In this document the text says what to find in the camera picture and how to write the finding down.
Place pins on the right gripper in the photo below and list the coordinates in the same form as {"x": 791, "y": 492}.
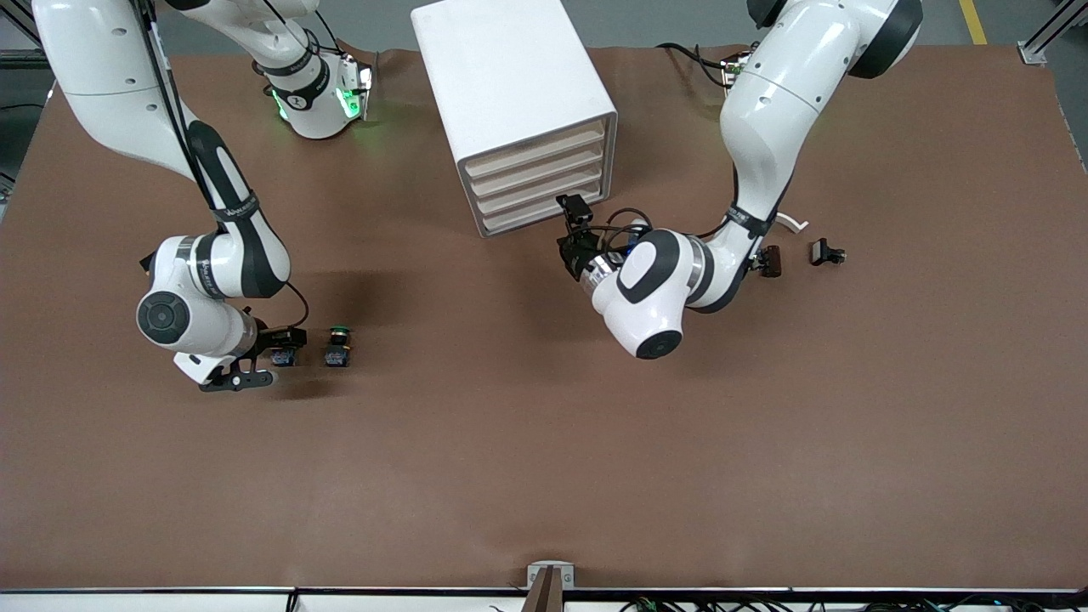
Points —
{"x": 277, "y": 338}

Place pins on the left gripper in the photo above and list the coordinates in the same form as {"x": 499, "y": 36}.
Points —
{"x": 580, "y": 256}

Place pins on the red push button switch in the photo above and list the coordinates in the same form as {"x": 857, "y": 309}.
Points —
{"x": 285, "y": 357}

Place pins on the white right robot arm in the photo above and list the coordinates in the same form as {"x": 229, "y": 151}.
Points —
{"x": 319, "y": 119}

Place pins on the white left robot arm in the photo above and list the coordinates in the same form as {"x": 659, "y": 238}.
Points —
{"x": 782, "y": 110}

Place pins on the orange and black button box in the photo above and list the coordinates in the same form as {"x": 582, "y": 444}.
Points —
{"x": 146, "y": 262}

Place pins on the dark brown terminal block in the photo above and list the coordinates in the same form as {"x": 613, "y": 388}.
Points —
{"x": 772, "y": 262}

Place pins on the brown table cover sheet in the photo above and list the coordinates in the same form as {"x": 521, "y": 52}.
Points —
{"x": 544, "y": 442}

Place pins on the black right camera bracket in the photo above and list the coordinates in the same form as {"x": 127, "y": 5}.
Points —
{"x": 263, "y": 377}

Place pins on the green push button switch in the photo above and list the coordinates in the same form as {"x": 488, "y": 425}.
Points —
{"x": 337, "y": 355}

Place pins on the small black switch part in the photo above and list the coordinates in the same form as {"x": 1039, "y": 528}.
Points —
{"x": 820, "y": 252}

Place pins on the white table edge rail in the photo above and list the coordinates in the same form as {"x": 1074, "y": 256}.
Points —
{"x": 170, "y": 602}

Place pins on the grey metal bracket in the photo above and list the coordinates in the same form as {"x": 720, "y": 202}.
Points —
{"x": 537, "y": 568}

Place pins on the dark camera mount bar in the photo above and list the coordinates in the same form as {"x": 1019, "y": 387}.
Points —
{"x": 544, "y": 597}

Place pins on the aluminium frame profile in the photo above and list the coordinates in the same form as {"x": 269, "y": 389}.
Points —
{"x": 1033, "y": 53}
{"x": 21, "y": 58}

